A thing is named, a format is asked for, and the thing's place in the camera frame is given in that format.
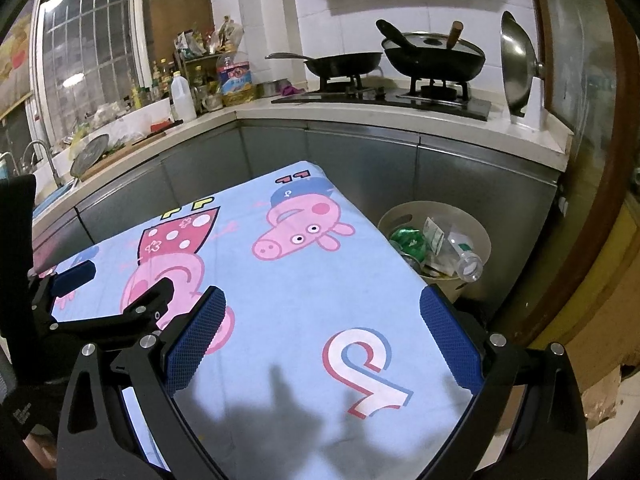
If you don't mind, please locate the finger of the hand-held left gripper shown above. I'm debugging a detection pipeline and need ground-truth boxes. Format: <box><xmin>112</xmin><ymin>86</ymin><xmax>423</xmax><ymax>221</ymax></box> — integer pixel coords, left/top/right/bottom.
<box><xmin>50</xmin><ymin>277</ymin><xmax>176</xmax><ymax>354</ymax></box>
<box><xmin>30</xmin><ymin>260</ymin><xmax>97</xmax><ymax>322</ymax></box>

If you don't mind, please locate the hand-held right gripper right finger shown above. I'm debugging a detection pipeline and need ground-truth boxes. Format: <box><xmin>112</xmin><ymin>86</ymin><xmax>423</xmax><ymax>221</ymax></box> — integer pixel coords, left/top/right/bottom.
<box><xmin>419</xmin><ymin>286</ymin><xmax>588</xmax><ymax>480</ymax></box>

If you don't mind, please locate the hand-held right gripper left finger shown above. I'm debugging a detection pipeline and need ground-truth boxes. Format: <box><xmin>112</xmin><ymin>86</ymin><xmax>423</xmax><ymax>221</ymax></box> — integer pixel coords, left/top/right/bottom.
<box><xmin>56</xmin><ymin>285</ymin><xmax>236</xmax><ymax>480</ymax></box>

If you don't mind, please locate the beige plastic trash bin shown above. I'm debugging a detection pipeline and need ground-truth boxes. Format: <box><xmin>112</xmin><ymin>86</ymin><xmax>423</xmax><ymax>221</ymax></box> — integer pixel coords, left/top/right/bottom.
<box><xmin>377</xmin><ymin>201</ymin><xmax>492</xmax><ymax>306</ymax></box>

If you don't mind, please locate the clear plastic bottle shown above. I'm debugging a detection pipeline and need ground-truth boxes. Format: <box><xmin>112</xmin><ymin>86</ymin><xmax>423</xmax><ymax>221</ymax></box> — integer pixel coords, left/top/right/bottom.
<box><xmin>447</xmin><ymin>237</ymin><xmax>484</xmax><ymax>283</ymax></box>

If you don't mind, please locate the white green paper wrapper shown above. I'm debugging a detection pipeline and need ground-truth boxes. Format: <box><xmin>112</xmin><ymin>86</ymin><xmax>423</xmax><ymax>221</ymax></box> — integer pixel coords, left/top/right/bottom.
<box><xmin>424</xmin><ymin>216</ymin><xmax>447</xmax><ymax>256</ymax></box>

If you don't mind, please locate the green crumpled foil packet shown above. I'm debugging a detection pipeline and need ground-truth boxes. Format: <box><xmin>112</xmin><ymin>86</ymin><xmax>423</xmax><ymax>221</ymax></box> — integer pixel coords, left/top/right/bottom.
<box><xmin>390</xmin><ymin>226</ymin><xmax>427</xmax><ymax>261</ymax></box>

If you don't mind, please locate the cartoon pig printed blanket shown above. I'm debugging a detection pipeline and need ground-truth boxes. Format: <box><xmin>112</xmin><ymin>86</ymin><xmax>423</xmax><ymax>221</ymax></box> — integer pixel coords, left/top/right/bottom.
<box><xmin>32</xmin><ymin>160</ymin><xmax>476</xmax><ymax>480</ymax></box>

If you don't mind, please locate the steel faucet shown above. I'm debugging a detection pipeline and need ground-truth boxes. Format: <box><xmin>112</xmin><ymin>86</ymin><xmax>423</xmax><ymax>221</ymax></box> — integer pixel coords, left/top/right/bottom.
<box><xmin>22</xmin><ymin>140</ymin><xmax>58</xmax><ymax>186</ymax></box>

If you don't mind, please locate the grey round pot lid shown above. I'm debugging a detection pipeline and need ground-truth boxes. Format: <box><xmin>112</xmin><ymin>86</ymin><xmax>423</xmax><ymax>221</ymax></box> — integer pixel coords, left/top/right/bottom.
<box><xmin>70</xmin><ymin>134</ymin><xmax>110</xmax><ymax>177</ymax></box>

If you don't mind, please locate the wooden cutting board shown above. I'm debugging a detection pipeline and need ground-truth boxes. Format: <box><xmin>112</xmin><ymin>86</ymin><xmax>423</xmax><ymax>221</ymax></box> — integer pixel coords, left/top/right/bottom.
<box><xmin>80</xmin><ymin>130</ymin><xmax>166</xmax><ymax>181</ymax></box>

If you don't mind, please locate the white plastic basin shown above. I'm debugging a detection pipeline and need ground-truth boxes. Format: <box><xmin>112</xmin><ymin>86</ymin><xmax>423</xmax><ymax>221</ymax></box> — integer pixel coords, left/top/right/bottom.
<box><xmin>95</xmin><ymin>97</ymin><xmax>173</xmax><ymax>136</ymax></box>

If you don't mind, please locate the white plastic jug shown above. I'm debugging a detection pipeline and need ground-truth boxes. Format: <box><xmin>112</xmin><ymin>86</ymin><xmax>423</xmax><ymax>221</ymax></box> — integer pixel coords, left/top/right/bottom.
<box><xmin>171</xmin><ymin>71</ymin><xmax>198</xmax><ymax>122</ymax></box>

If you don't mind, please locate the grey kitchen cabinet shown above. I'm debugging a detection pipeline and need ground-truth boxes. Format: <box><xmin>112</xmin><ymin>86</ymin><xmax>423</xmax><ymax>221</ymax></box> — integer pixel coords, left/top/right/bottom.
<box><xmin>32</xmin><ymin>120</ymin><xmax>561</xmax><ymax>311</ymax></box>

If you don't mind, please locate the row of sauce bottles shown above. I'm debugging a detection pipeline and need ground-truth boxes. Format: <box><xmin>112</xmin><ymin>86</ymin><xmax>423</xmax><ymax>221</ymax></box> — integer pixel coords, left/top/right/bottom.
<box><xmin>130</xmin><ymin>57</ymin><xmax>173</xmax><ymax>111</ymax></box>

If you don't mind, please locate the barred kitchen window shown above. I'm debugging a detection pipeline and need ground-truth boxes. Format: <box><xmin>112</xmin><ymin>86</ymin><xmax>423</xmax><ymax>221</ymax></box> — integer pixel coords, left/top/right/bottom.
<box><xmin>32</xmin><ymin>0</ymin><xmax>151</xmax><ymax>146</ymax></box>

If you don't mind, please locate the black gas stove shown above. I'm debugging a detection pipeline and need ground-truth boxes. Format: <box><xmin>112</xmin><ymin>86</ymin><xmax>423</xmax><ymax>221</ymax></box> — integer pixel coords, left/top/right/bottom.
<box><xmin>271</xmin><ymin>82</ymin><xmax>493</xmax><ymax>122</ymax></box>

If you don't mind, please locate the white lid stand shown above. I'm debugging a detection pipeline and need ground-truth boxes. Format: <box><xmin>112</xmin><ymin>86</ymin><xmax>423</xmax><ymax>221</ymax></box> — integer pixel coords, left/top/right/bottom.
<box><xmin>510</xmin><ymin>77</ymin><xmax>547</xmax><ymax>132</ymax></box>

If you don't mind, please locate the pile of plastic bags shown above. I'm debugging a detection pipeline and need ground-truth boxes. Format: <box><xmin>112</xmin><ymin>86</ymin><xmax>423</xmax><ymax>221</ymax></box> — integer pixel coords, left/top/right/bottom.
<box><xmin>174</xmin><ymin>17</ymin><xmax>246</xmax><ymax>56</ymax></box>

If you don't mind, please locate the black wok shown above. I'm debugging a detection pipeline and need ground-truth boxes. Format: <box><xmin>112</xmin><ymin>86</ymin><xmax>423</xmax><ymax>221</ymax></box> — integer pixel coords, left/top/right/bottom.
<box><xmin>376</xmin><ymin>19</ymin><xmax>487</xmax><ymax>83</ymax></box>

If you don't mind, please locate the brown cardboard sheet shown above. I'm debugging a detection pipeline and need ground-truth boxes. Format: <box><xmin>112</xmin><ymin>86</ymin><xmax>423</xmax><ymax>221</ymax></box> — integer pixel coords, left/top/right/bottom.
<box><xmin>150</xmin><ymin>0</ymin><xmax>213</xmax><ymax>61</ymax></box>

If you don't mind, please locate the steel wok lid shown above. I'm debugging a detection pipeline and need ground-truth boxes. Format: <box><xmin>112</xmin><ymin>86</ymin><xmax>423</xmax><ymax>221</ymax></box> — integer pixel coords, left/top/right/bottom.
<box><xmin>501</xmin><ymin>10</ymin><xmax>546</xmax><ymax>116</ymax></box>

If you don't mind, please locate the black frying pan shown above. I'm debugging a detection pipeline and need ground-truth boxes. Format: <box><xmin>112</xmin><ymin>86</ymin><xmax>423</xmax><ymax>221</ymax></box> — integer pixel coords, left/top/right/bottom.
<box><xmin>265</xmin><ymin>51</ymin><xmax>383</xmax><ymax>78</ymax></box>

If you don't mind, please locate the glass wok lid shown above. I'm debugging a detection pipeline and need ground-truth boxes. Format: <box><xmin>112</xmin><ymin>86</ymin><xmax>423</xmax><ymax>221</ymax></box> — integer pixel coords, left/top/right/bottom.
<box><xmin>382</xmin><ymin>31</ymin><xmax>483</xmax><ymax>58</ymax></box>

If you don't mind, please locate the wall poster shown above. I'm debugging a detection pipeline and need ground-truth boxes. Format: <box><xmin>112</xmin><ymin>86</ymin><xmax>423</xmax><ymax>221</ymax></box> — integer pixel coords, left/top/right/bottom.
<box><xmin>0</xmin><ymin>0</ymin><xmax>38</xmax><ymax>116</ymax></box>

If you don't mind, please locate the brown wooden door frame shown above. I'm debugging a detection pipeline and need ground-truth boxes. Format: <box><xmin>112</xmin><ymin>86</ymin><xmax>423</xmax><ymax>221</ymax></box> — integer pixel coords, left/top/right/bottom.
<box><xmin>530</xmin><ymin>0</ymin><xmax>640</xmax><ymax>346</ymax></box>

